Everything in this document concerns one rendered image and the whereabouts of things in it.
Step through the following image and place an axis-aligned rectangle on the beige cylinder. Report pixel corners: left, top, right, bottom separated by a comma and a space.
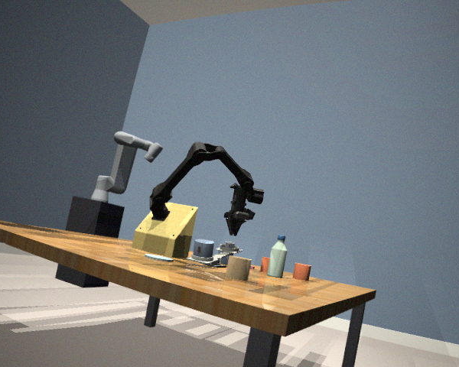
226, 255, 252, 281

